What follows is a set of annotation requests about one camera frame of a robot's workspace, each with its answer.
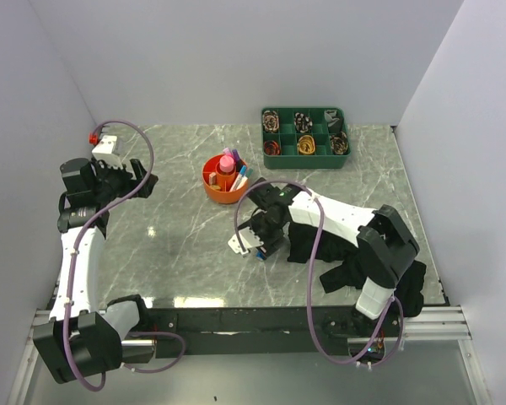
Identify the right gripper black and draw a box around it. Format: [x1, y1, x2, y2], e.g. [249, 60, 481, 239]
[240, 212, 288, 261]

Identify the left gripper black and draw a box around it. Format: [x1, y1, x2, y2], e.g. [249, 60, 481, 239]
[92, 157, 157, 204]

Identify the green cap white pen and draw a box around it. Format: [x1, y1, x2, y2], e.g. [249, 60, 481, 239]
[237, 169, 253, 189]

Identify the blue white pen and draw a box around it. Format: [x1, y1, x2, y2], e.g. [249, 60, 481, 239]
[230, 165, 247, 192]

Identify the orange round organizer container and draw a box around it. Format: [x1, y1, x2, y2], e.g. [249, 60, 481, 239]
[202, 154, 251, 204]

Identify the clear pencil case pink cap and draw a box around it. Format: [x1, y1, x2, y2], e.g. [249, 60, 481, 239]
[218, 154, 235, 176]

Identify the purple cap black highlighter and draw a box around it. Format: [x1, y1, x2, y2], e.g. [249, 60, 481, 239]
[231, 149, 241, 162]

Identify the white eraser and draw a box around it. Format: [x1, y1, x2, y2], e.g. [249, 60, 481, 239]
[208, 172, 218, 186]

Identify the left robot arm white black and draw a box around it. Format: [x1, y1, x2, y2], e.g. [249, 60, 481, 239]
[33, 158, 158, 384]

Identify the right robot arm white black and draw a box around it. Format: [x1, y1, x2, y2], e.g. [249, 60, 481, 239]
[245, 178, 420, 336]

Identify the black cloth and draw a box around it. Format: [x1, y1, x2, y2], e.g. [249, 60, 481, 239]
[288, 223, 427, 317]

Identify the green compartment tray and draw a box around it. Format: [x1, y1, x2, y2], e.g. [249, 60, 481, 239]
[261, 106, 351, 170]

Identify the black base beam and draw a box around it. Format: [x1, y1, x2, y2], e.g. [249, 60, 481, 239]
[100, 306, 401, 359]

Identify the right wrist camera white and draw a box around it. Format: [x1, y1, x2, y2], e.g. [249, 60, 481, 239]
[227, 226, 263, 257]

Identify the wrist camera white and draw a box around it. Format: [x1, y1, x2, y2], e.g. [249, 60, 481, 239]
[227, 226, 263, 257]
[92, 135, 122, 170]

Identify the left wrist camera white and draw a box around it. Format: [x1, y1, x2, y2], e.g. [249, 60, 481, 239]
[92, 135, 122, 170]

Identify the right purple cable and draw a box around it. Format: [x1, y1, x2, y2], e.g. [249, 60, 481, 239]
[234, 180, 405, 368]

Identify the aluminium rail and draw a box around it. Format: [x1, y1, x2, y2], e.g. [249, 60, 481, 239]
[27, 307, 473, 346]

